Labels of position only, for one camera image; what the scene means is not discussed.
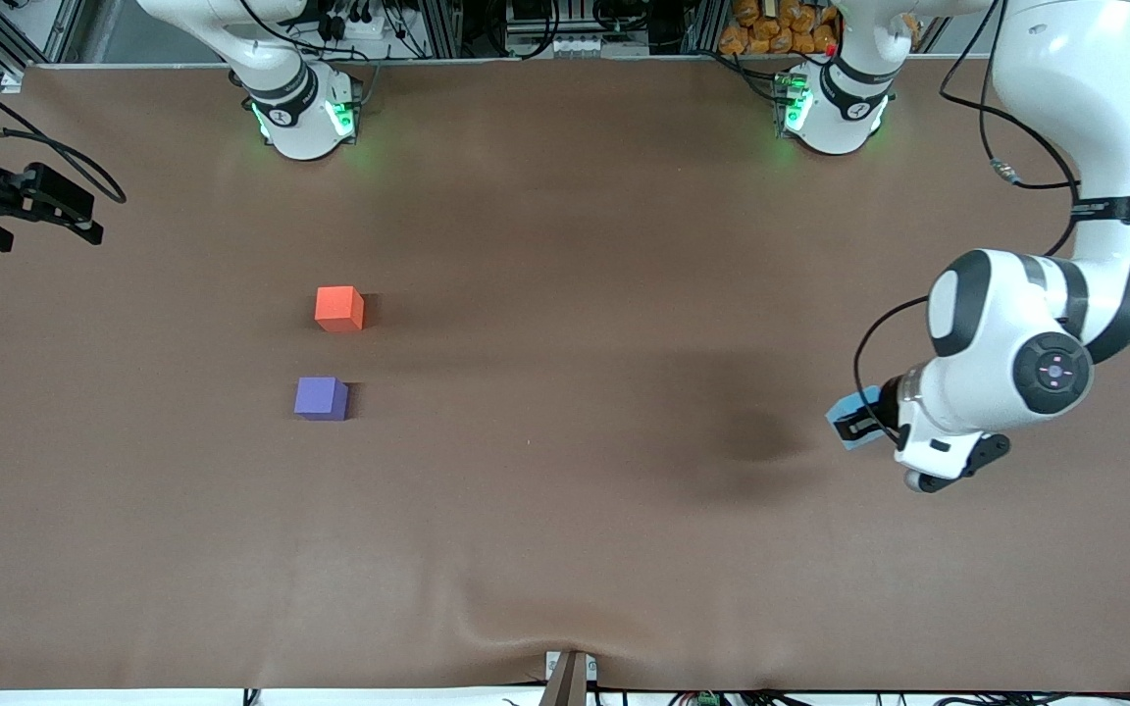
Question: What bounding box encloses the blue foam block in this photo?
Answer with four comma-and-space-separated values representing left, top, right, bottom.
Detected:
825, 385, 898, 452

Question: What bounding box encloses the orange foam block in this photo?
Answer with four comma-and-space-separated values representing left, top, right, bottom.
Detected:
315, 285, 367, 333

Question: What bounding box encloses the purple foam block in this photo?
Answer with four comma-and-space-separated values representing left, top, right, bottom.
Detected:
293, 377, 350, 423

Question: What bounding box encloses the brown table mat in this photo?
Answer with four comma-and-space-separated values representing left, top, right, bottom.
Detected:
0, 54, 1130, 693

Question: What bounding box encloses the white power strip with plugs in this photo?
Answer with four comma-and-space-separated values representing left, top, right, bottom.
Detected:
323, 0, 401, 42

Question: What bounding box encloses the pile of orange packets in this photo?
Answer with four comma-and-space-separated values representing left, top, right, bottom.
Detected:
719, 0, 841, 56

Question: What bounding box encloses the small white socket strip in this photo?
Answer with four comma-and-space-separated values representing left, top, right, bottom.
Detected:
550, 34, 617, 58

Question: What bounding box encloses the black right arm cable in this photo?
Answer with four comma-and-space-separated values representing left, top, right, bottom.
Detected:
0, 61, 128, 207

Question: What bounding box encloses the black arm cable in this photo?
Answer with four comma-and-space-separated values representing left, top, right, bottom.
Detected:
852, 0, 1130, 437
0, 61, 128, 207

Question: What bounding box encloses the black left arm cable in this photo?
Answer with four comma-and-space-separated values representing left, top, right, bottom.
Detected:
852, 0, 1130, 437

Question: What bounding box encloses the aluminium frame post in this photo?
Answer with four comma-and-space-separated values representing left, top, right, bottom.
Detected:
35, 0, 125, 66
688, 0, 729, 56
418, 0, 464, 60

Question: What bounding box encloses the black base cable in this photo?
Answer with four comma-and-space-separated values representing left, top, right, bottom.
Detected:
707, 49, 788, 105

